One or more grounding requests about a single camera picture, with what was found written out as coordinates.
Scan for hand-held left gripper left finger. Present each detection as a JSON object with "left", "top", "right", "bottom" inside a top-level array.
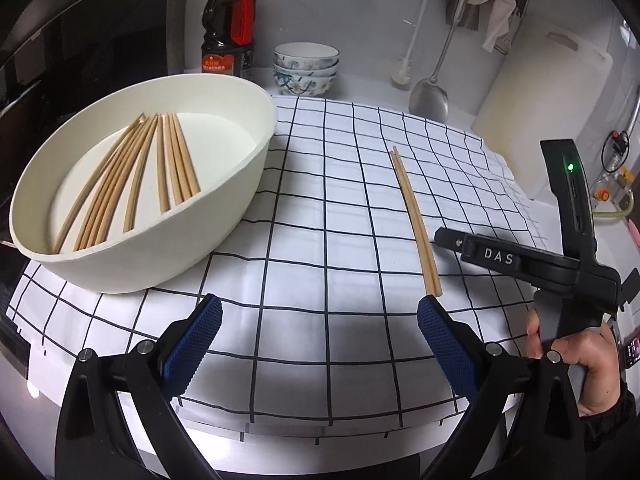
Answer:
[{"left": 54, "top": 294, "right": 224, "bottom": 480}]

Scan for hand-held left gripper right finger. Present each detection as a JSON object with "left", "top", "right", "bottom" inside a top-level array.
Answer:
[{"left": 417, "top": 295, "right": 588, "bottom": 480}]

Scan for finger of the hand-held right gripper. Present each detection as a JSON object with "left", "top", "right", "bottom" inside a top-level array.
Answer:
[{"left": 433, "top": 226, "right": 466, "bottom": 256}]

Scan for slender wooden chopstick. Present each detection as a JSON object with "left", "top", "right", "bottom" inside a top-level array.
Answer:
[
  {"left": 394, "top": 146, "right": 443, "bottom": 295},
  {"left": 390, "top": 150, "right": 432, "bottom": 297}
]

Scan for cream round basin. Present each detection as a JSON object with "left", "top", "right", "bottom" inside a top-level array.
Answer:
[{"left": 9, "top": 74, "right": 276, "bottom": 295}]

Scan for bunch of wooden chopsticks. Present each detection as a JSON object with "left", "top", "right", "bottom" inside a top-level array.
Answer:
[{"left": 52, "top": 112, "right": 202, "bottom": 253}]

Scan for person's right forearm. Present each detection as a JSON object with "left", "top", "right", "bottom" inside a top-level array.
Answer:
[{"left": 580, "top": 385, "right": 638, "bottom": 461}]

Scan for person's right hand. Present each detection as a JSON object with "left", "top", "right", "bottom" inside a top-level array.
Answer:
[{"left": 526, "top": 310, "right": 623, "bottom": 418}]

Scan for white black-checked cloth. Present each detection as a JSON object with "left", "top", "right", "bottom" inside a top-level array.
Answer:
[{"left": 5, "top": 94, "right": 543, "bottom": 443}]

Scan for metal cooking spatula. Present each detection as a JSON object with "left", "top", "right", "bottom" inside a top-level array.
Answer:
[{"left": 409, "top": 0, "right": 473, "bottom": 123}]

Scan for red gas valve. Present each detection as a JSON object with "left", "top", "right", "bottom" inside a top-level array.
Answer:
[{"left": 602, "top": 130, "right": 633, "bottom": 171}]

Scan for white cutting board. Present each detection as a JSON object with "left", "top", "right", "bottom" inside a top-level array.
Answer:
[{"left": 471, "top": 19, "right": 615, "bottom": 178}]

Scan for white dish brush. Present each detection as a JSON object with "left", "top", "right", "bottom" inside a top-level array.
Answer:
[{"left": 390, "top": 0, "right": 436, "bottom": 90}]

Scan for blue floral ceramic bowl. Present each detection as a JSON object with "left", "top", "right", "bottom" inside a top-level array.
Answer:
[
  {"left": 273, "top": 42, "right": 341, "bottom": 68},
  {"left": 273, "top": 62, "right": 340, "bottom": 79},
  {"left": 274, "top": 72, "right": 337, "bottom": 97}
]

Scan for beige hanging rag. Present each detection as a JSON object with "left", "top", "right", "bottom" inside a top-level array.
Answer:
[{"left": 469, "top": 0, "right": 517, "bottom": 53}]

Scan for dark soy sauce bottle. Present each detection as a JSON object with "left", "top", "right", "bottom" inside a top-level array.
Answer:
[{"left": 201, "top": 0, "right": 257, "bottom": 81}]

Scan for black range hood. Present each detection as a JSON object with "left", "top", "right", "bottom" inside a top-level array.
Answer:
[{"left": 0, "top": 0, "right": 193, "bottom": 126}]

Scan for yellow gas hose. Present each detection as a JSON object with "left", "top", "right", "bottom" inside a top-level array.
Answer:
[{"left": 592, "top": 205, "right": 633, "bottom": 222}]

